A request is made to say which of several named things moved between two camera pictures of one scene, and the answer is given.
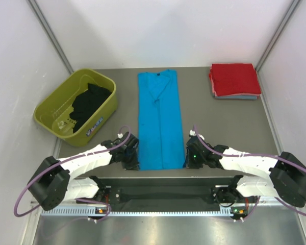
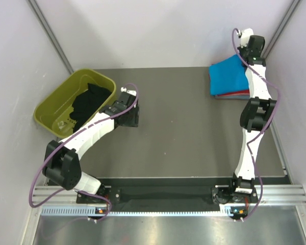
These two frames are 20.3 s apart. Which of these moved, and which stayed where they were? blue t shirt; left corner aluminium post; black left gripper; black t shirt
Moved: black left gripper; blue t shirt
Stayed: black t shirt; left corner aluminium post
